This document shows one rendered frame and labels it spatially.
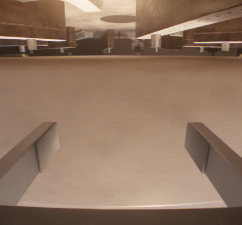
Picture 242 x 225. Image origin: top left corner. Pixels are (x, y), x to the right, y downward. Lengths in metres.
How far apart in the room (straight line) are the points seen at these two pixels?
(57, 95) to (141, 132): 0.14
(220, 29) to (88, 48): 4.92
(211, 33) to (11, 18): 1.99
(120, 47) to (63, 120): 5.97
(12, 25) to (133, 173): 1.53
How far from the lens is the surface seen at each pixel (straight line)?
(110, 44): 3.91
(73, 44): 3.56
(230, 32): 2.28
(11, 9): 1.71
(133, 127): 0.27
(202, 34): 2.31
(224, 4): 0.73
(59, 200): 0.38
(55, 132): 0.17
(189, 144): 0.17
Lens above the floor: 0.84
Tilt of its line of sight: 16 degrees up
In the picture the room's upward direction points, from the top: 180 degrees clockwise
